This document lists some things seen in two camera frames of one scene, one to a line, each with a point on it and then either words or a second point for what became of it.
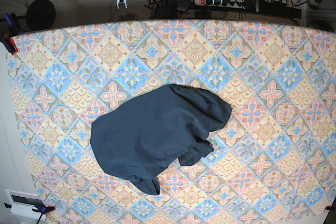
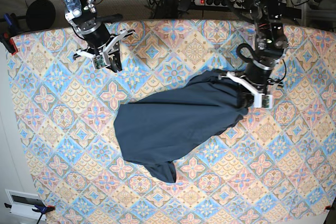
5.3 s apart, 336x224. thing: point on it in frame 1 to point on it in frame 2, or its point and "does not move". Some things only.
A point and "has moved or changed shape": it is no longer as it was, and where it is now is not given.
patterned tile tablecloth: x=273 y=162 does not move
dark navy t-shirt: x=136 y=137 has moved or changed shape
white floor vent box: x=22 y=204 does not move
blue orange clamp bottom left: x=43 y=210 does not move
